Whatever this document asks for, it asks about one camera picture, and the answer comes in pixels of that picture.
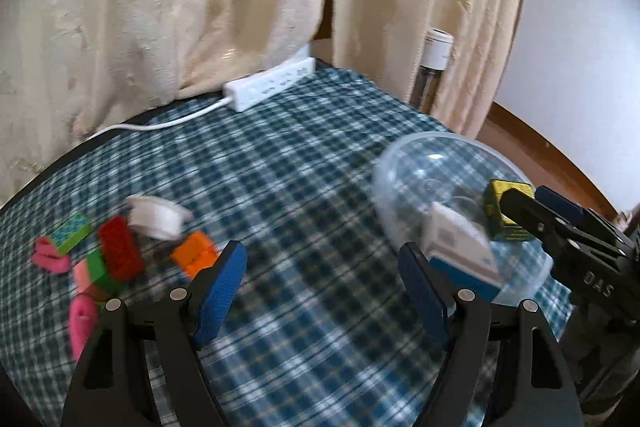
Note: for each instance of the yellow and black cube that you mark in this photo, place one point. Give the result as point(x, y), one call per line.
point(495, 207)

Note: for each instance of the orange toy block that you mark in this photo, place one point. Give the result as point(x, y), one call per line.
point(192, 252)

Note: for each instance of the red toy block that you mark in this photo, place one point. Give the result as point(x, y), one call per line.
point(120, 247)

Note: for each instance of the white and blue box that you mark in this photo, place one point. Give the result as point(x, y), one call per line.
point(465, 252)

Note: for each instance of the clear plastic bowl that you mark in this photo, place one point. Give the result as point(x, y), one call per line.
point(420, 172)

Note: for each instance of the green toy block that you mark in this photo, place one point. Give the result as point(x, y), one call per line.
point(102, 274)

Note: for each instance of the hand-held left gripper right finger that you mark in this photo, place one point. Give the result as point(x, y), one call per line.
point(425, 299)

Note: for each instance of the green block with blue dots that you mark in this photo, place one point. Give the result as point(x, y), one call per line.
point(70, 232)

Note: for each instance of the blue checked tablecloth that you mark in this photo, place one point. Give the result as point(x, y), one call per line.
point(310, 187)

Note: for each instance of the white power strip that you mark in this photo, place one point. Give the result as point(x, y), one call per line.
point(270, 84)

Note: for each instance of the pink folded rubber strip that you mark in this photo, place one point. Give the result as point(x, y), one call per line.
point(47, 257)

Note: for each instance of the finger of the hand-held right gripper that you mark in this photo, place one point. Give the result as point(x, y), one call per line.
point(560, 204)
point(530, 209)

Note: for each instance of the clear bottle with white cap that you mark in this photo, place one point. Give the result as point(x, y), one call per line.
point(432, 62)

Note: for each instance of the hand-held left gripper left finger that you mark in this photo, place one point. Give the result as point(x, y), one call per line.
point(220, 294)

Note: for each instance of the pink rubber piece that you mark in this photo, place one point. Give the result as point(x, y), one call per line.
point(81, 327)

